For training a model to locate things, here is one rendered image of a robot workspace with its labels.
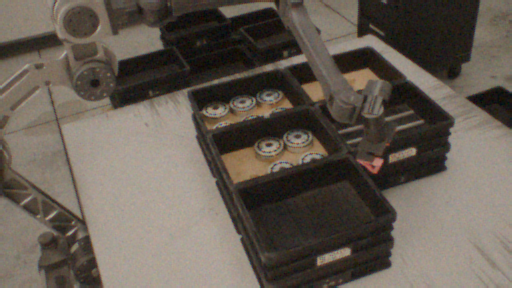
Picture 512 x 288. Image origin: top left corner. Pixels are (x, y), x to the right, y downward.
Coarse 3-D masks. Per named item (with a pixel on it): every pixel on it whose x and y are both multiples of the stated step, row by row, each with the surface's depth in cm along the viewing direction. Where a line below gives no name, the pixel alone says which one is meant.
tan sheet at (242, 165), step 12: (312, 144) 198; (228, 156) 195; (240, 156) 195; (252, 156) 194; (288, 156) 193; (300, 156) 192; (228, 168) 190; (240, 168) 190; (252, 168) 189; (264, 168) 189; (240, 180) 185
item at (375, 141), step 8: (384, 128) 140; (392, 128) 145; (368, 136) 142; (376, 136) 141; (384, 136) 142; (360, 144) 144; (368, 144) 144; (376, 144) 143; (384, 144) 142; (376, 152) 142
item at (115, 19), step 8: (104, 0) 147; (112, 0) 149; (120, 0) 150; (128, 0) 151; (112, 8) 149; (120, 8) 150; (128, 8) 151; (136, 8) 152; (112, 16) 150; (120, 16) 151; (128, 16) 153; (136, 16) 154; (112, 24) 151; (112, 32) 152
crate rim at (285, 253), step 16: (336, 160) 175; (352, 160) 174; (272, 176) 170; (368, 176) 167; (240, 208) 160; (368, 224) 151; (384, 224) 153; (256, 240) 150; (320, 240) 148; (336, 240) 150; (272, 256) 145; (288, 256) 146
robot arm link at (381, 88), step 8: (368, 80) 143; (376, 80) 143; (384, 80) 143; (368, 88) 142; (376, 88) 141; (384, 88) 141; (344, 96) 137; (352, 96) 137; (360, 96) 137; (384, 96) 140; (352, 104) 136; (360, 104) 136; (384, 104) 141; (352, 120) 141
